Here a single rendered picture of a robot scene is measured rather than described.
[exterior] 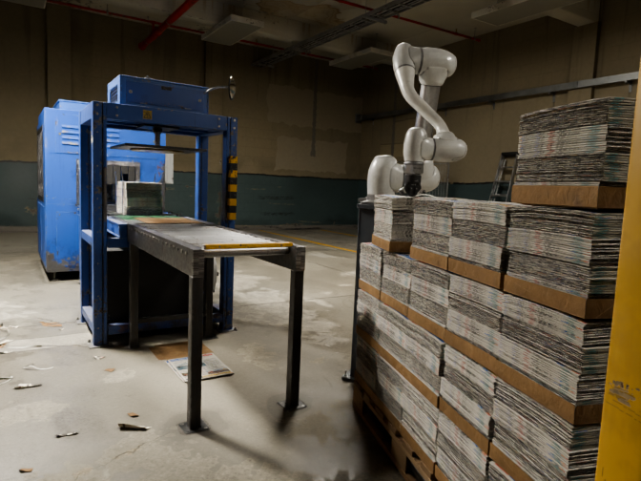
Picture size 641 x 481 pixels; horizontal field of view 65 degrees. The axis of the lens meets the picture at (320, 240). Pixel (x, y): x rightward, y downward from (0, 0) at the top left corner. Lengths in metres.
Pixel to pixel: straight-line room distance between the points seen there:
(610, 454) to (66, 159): 5.39
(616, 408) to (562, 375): 0.39
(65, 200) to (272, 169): 7.14
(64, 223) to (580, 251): 5.16
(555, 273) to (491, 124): 9.30
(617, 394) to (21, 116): 10.59
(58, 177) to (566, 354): 5.15
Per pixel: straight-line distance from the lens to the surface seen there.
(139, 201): 4.23
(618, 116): 1.20
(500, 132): 10.34
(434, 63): 2.71
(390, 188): 2.77
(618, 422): 0.88
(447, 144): 2.37
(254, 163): 11.95
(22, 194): 10.86
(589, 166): 1.19
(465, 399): 1.62
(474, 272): 1.52
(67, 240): 5.77
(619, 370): 0.87
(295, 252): 2.39
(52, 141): 5.74
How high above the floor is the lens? 1.09
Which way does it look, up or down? 6 degrees down
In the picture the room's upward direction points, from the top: 3 degrees clockwise
